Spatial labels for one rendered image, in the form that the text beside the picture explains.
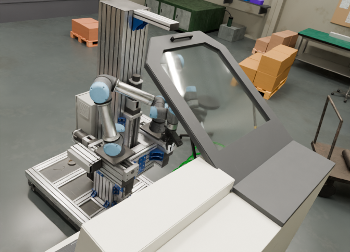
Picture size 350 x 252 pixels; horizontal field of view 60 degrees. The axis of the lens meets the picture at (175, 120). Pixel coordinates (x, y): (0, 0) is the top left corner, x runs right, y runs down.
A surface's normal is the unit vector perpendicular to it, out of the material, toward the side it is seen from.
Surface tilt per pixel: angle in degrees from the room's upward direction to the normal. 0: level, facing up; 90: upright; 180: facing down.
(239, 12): 90
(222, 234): 0
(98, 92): 82
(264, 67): 90
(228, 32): 90
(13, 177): 0
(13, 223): 0
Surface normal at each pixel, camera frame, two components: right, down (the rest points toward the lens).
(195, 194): 0.16, -0.84
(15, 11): 0.78, 0.43
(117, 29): -0.61, 0.33
